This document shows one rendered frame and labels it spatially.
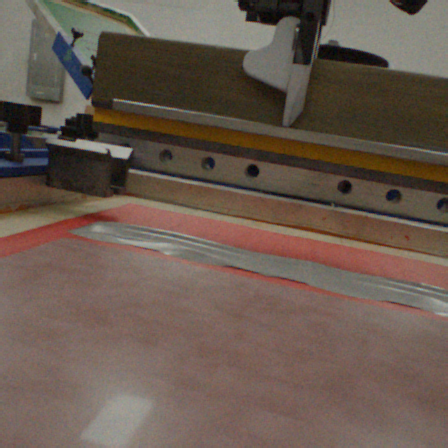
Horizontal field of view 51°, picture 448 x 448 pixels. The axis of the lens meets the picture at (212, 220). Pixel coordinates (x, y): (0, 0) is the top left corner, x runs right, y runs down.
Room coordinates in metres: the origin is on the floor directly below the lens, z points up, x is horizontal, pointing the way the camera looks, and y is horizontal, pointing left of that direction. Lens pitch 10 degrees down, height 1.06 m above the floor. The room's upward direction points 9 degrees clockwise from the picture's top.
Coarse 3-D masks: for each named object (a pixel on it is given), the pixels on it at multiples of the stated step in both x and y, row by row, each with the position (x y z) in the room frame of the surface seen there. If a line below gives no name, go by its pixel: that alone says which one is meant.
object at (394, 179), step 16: (96, 128) 0.49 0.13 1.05; (112, 128) 0.49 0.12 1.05; (128, 128) 0.48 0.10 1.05; (176, 144) 0.47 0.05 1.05; (192, 144) 0.47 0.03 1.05; (208, 144) 0.47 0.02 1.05; (224, 144) 0.46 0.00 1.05; (256, 160) 0.46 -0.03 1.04; (272, 160) 0.45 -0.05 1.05; (288, 160) 0.45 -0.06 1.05; (304, 160) 0.45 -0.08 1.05; (352, 176) 0.44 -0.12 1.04; (368, 176) 0.44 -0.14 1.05; (384, 176) 0.43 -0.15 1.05; (400, 176) 0.43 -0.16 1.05; (432, 192) 0.43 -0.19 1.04
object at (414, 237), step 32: (0, 192) 0.43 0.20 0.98; (32, 192) 0.48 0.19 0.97; (64, 192) 0.54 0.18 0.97; (128, 192) 0.67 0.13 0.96; (160, 192) 0.66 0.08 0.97; (192, 192) 0.65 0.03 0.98; (224, 192) 0.64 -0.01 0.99; (288, 224) 0.62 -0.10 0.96; (320, 224) 0.61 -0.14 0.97; (352, 224) 0.60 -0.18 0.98; (384, 224) 0.60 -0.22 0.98; (416, 224) 0.59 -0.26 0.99
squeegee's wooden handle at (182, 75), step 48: (144, 48) 0.47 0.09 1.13; (192, 48) 0.46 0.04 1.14; (96, 96) 0.48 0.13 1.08; (144, 96) 0.47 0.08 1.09; (192, 96) 0.46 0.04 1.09; (240, 96) 0.45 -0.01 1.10; (336, 96) 0.43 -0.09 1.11; (384, 96) 0.43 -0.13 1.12; (432, 96) 0.42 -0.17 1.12; (432, 144) 0.42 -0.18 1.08
